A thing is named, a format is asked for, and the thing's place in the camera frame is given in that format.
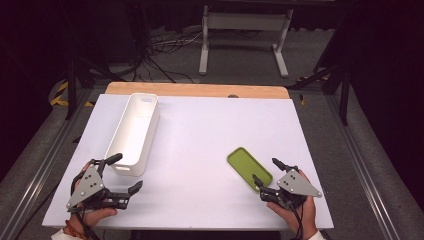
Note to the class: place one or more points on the white metal stand frame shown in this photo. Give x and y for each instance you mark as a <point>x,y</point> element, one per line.
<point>246,21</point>

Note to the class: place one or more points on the aluminium floor rail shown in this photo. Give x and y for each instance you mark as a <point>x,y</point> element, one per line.
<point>33,186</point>
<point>358,166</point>

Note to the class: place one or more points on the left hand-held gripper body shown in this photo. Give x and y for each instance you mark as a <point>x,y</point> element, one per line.
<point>88,185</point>

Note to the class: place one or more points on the person's right hand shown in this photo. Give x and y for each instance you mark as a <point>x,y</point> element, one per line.
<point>308,215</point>

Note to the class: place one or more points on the person's left hand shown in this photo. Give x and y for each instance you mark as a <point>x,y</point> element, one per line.
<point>95,216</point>

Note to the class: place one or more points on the white plastic bin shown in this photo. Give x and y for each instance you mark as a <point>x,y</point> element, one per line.
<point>136,130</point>

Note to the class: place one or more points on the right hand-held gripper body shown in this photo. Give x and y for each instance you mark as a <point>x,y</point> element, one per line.
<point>295,186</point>

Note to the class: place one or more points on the white table board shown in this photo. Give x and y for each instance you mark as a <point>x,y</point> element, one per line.
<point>206,140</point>

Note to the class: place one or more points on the green phone case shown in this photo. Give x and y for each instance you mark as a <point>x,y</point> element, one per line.
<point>245,165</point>

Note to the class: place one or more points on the black tripod stand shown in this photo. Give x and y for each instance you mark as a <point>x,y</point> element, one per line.
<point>71,90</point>
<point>344,100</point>

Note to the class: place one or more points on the yellow black hazard tape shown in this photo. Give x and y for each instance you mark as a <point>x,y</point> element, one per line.
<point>61,87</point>

